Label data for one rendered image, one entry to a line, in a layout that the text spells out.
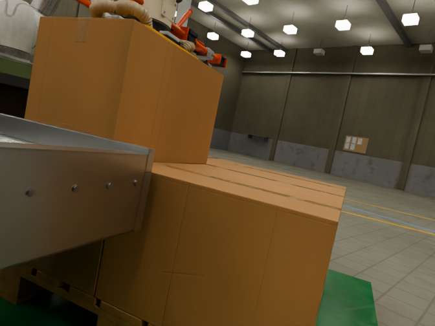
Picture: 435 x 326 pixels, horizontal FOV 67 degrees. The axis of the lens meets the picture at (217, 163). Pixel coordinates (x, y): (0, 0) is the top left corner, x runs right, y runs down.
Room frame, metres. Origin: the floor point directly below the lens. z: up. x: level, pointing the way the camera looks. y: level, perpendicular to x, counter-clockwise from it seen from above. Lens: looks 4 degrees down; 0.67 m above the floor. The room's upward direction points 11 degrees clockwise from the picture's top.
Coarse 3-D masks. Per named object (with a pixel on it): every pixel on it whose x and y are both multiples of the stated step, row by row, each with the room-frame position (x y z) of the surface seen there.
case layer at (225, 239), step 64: (192, 192) 0.82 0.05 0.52; (256, 192) 0.88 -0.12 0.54; (320, 192) 1.23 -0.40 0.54; (64, 256) 0.96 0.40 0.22; (128, 256) 0.88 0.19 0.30; (192, 256) 0.81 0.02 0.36; (256, 256) 0.75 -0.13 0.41; (320, 256) 0.70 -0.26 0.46; (192, 320) 0.79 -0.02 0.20; (256, 320) 0.74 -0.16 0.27
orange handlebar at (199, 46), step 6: (78, 0) 1.26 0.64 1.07; (84, 0) 1.29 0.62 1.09; (132, 0) 1.18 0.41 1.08; (138, 0) 1.15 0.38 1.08; (174, 24) 1.36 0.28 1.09; (180, 30) 1.41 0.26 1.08; (198, 42) 1.56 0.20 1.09; (198, 48) 1.58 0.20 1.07; (204, 48) 1.61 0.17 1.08; (216, 60) 1.76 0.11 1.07
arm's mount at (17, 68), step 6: (0, 60) 1.30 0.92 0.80; (6, 60) 1.32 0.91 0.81; (12, 60) 1.33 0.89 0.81; (0, 66) 1.30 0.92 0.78; (6, 66) 1.32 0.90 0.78; (12, 66) 1.33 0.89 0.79; (18, 66) 1.35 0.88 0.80; (24, 66) 1.37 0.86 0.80; (30, 66) 1.38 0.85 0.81; (6, 72) 1.32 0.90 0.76; (12, 72) 1.34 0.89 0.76; (18, 72) 1.35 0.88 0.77; (24, 72) 1.37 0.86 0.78; (30, 72) 1.39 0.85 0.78
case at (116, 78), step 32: (64, 32) 1.03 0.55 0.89; (96, 32) 0.97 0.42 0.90; (128, 32) 0.92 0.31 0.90; (64, 64) 1.02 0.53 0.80; (96, 64) 0.96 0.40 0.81; (128, 64) 0.92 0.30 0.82; (160, 64) 1.05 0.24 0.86; (192, 64) 1.22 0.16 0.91; (32, 96) 1.08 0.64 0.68; (64, 96) 1.01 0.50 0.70; (96, 96) 0.96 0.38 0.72; (128, 96) 0.94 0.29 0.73; (160, 96) 1.08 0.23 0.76; (192, 96) 1.26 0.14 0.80; (96, 128) 0.95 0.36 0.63; (128, 128) 0.97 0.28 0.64; (160, 128) 1.11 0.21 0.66; (192, 128) 1.30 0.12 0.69; (160, 160) 1.14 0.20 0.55; (192, 160) 1.34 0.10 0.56
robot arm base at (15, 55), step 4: (0, 48) 1.38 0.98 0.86; (4, 48) 1.38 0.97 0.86; (8, 48) 1.39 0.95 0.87; (0, 52) 1.38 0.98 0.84; (4, 52) 1.38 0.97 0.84; (8, 52) 1.39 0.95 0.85; (12, 52) 1.40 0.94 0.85; (16, 52) 1.41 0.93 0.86; (20, 52) 1.42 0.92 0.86; (24, 52) 1.43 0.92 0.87; (0, 56) 1.35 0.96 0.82; (4, 56) 1.36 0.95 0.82; (8, 56) 1.38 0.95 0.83; (12, 56) 1.40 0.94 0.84; (16, 56) 1.41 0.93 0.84; (20, 56) 1.42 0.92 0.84; (24, 56) 1.44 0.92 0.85; (28, 56) 1.47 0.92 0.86; (16, 60) 1.40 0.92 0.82; (20, 60) 1.42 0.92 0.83; (24, 60) 1.43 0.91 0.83; (28, 60) 1.47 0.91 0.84; (28, 64) 1.44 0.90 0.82; (32, 64) 1.45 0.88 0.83
